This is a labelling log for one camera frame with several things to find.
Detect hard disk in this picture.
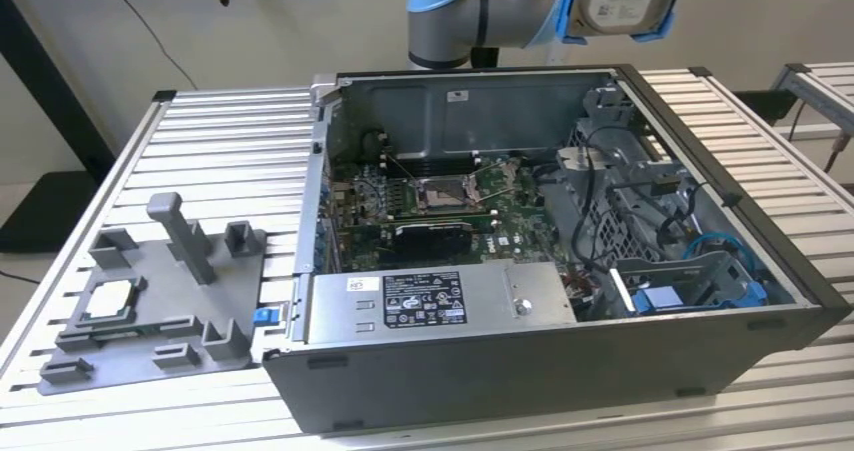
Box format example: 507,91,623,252
555,0,680,46

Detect grey disk bay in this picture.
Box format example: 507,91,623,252
603,250,769,318

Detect CPU socket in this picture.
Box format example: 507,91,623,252
409,173,483,213

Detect black graphics card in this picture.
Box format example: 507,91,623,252
389,223,475,265

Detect green motherboard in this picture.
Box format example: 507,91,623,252
325,155,576,278

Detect silver power supply unit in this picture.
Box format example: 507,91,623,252
292,262,579,346

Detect grey drive cage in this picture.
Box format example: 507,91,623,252
555,85,696,252

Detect black open PC case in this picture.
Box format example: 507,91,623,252
262,63,854,435

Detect blue carrier in bay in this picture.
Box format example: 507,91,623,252
632,287,684,316

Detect grey parts rack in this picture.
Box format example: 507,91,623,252
35,192,272,397

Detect CPU chip silver lid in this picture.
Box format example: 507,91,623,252
81,279,140,323

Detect black flat box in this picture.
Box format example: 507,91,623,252
732,89,799,123

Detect black stand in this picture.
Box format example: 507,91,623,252
0,0,120,255

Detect metal slat side table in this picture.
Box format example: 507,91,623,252
772,63,854,137

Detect black wire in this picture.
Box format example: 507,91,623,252
571,125,668,273

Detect blue wire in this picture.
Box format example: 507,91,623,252
685,230,756,273

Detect thin black wall cable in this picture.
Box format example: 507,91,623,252
104,0,202,91

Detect black floor cable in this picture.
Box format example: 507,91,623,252
0,267,42,286

